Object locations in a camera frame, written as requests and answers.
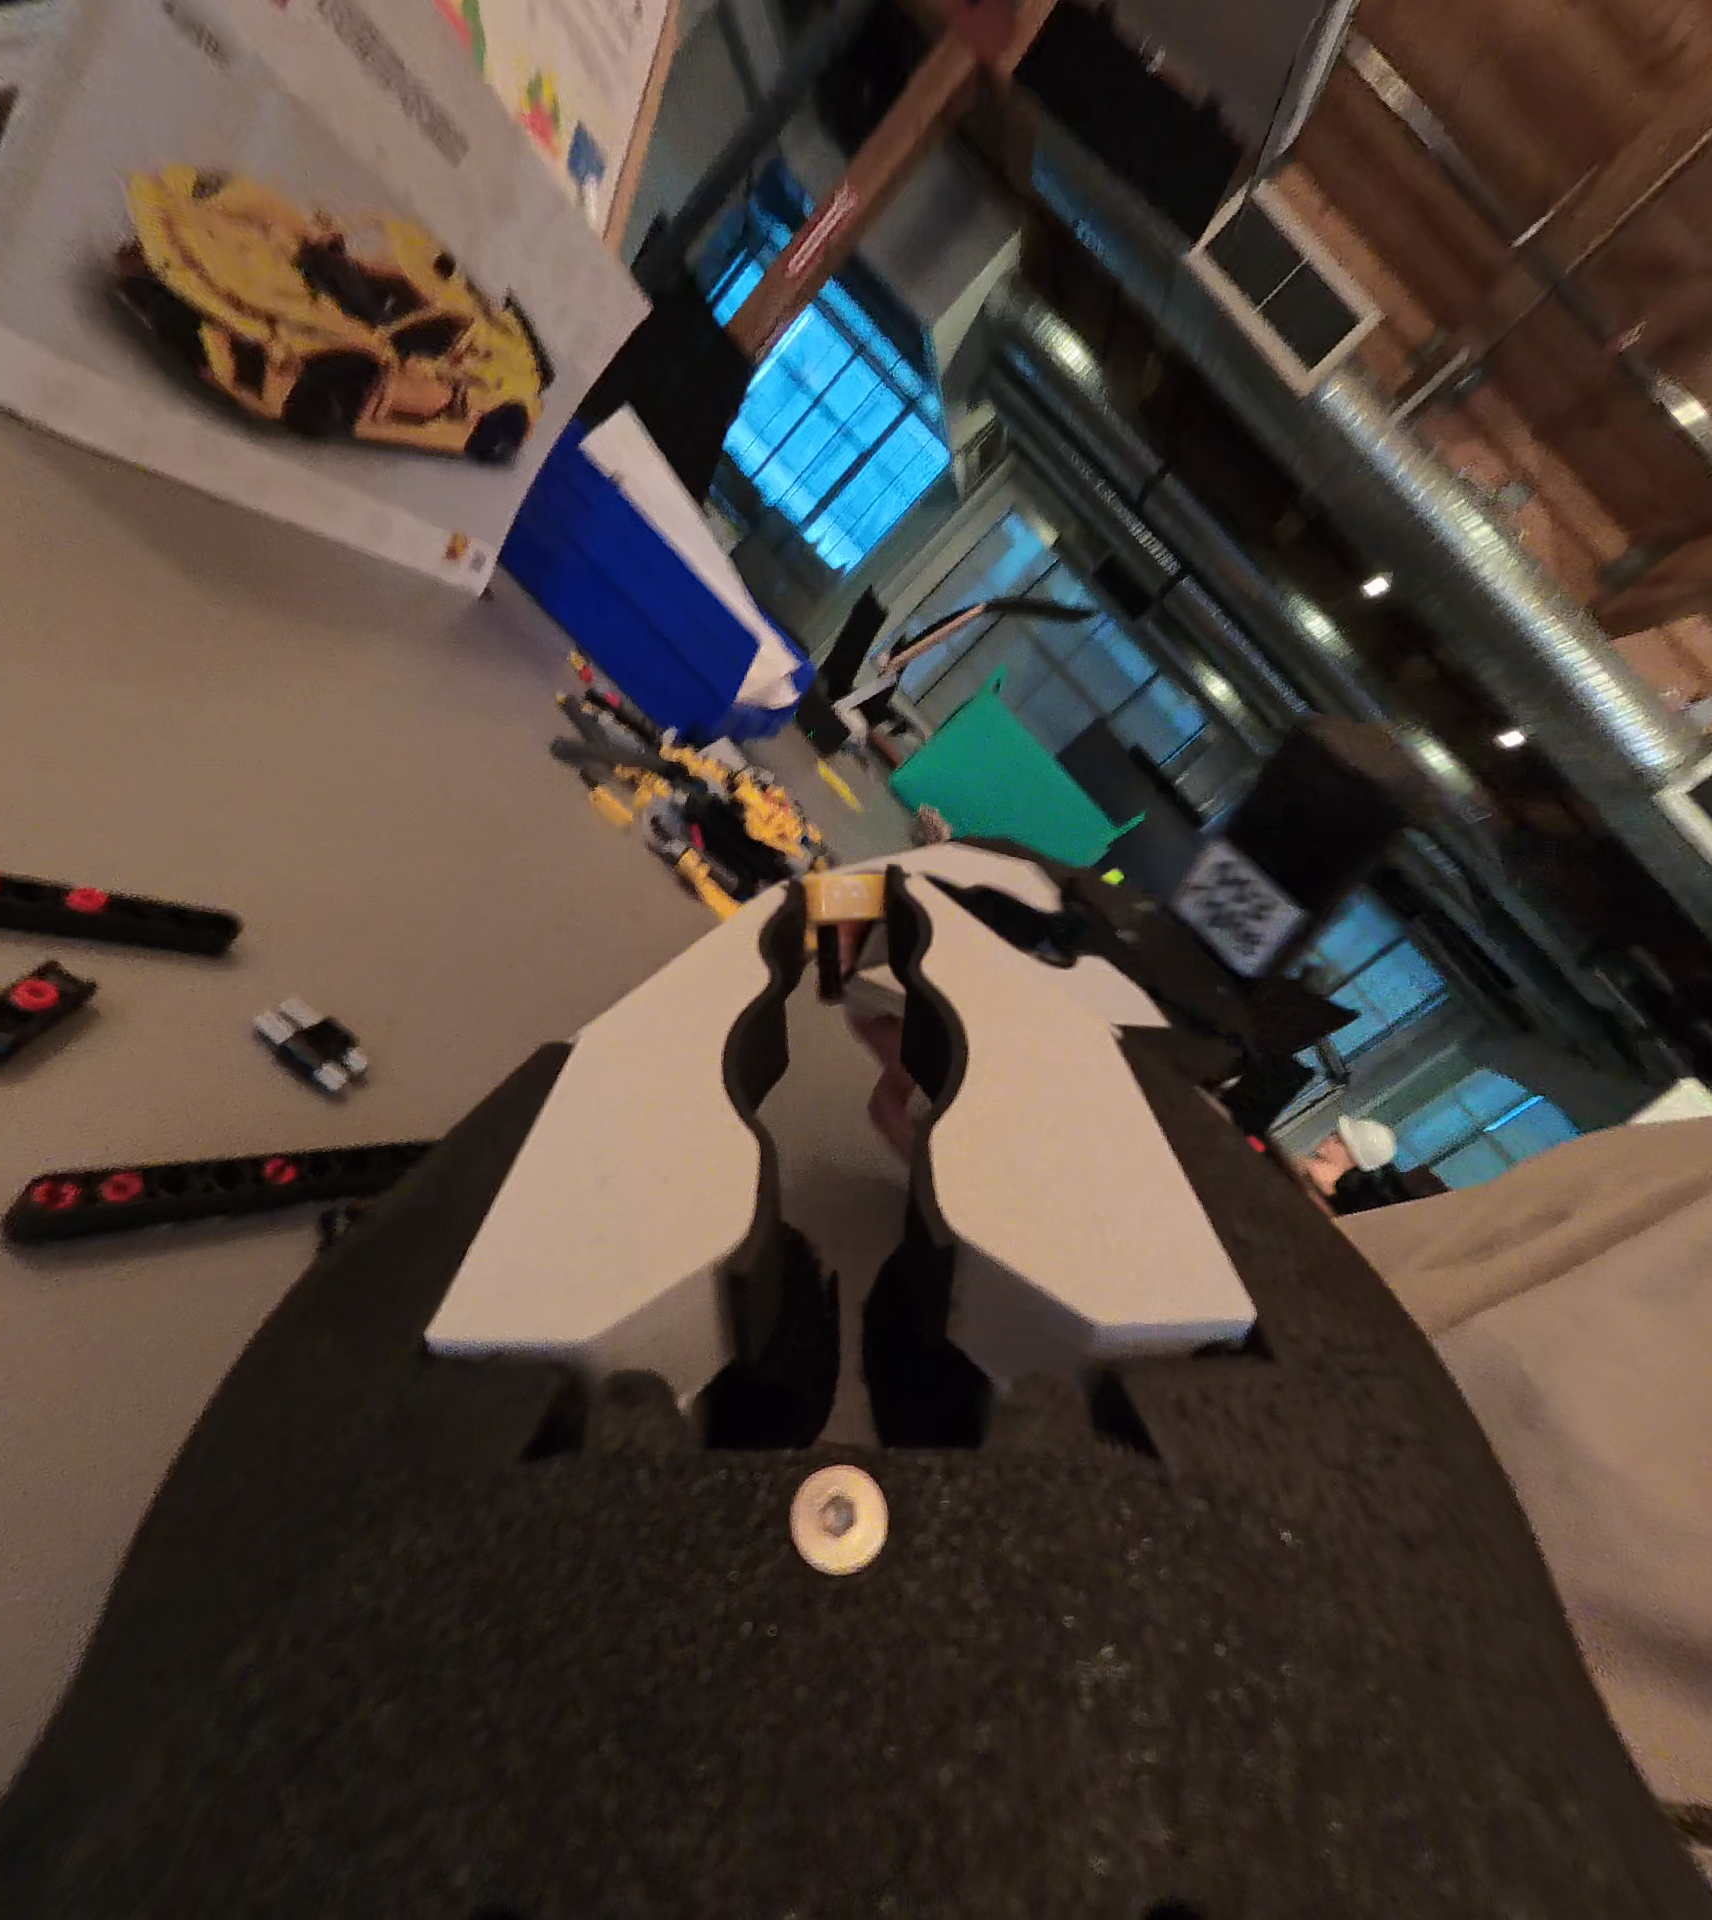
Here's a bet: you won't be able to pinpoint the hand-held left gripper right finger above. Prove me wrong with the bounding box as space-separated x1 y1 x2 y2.
855 866 1259 1450

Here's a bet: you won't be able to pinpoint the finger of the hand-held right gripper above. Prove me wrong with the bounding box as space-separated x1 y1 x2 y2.
1080 957 1183 1041
855 840 1084 911

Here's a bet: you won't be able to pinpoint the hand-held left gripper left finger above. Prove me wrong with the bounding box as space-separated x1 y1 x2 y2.
423 874 832 1450

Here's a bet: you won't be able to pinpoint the yellow angled brick piece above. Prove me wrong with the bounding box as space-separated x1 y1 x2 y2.
802 873 891 1005

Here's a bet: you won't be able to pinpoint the grey desk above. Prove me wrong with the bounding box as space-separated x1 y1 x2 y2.
0 285 917 1892

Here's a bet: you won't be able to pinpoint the person's right hand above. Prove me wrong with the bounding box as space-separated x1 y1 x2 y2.
855 1012 936 1160

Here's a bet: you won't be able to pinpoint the green folded board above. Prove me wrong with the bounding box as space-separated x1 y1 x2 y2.
886 667 1148 877

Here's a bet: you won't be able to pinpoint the pile of yellow black bricks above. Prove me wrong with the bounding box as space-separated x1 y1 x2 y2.
549 653 837 920

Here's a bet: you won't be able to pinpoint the black connector white axles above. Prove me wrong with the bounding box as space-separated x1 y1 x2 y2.
249 996 374 1098

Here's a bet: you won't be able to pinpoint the black beam with red pins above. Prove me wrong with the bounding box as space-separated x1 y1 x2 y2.
0 1137 442 1248
0 855 245 961

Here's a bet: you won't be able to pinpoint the blue plastic bin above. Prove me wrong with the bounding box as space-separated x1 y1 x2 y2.
495 420 817 748

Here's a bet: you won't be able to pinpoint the white paper sheets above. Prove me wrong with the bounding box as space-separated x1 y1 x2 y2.
578 402 808 711

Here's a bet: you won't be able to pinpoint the large paned window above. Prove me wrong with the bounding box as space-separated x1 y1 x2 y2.
698 164 957 576

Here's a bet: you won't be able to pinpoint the black standing panel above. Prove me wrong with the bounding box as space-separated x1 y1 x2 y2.
573 225 755 505

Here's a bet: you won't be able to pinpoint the person's beige jacket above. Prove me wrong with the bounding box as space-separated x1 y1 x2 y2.
1335 1095 1712 1920

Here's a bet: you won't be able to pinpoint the white instruction sheet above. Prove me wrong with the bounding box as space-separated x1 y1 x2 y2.
270 0 670 229

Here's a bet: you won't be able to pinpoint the instruction booklet car picture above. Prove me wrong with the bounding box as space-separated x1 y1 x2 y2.
0 0 652 599

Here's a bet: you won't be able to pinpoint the silver air duct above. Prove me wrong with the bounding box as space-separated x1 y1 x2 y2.
990 285 1712 1053

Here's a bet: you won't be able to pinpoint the small black frame red centre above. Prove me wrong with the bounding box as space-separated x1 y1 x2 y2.
0 961 100 1071

